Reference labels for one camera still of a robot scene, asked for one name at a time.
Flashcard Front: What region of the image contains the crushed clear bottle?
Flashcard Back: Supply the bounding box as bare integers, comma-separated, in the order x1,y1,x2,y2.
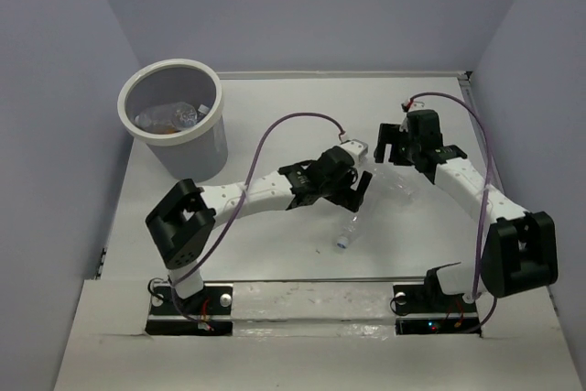
363,162,416,208

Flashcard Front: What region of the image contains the long clear bottle blue cap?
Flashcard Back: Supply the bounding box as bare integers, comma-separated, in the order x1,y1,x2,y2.
334,199,379,250

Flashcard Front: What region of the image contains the red cap clear bottle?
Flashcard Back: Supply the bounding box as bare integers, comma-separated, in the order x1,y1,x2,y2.
134,105,183,135

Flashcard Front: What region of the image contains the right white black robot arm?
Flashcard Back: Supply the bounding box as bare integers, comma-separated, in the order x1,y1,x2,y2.
374,110,559,310

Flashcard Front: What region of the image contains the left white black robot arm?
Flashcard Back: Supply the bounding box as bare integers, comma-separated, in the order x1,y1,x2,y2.
146,140,372,314

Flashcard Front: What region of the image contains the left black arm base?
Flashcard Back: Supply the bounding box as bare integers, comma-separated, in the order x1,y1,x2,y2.
145,278,233,337

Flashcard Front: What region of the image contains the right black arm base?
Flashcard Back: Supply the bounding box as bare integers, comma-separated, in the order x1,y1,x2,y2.
389,267,482,336

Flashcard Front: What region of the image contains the white round plastic bin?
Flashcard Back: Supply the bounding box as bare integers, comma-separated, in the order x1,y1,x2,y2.
117,59,228,182

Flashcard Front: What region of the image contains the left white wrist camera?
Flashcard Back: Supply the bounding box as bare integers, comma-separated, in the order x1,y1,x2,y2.
340,139,368,167

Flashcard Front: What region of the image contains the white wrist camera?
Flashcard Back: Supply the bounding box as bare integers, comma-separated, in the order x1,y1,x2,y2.
399,98,413,132
340,139,368,167

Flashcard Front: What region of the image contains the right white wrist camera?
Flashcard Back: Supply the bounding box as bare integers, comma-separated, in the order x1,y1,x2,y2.
399,98,413,132

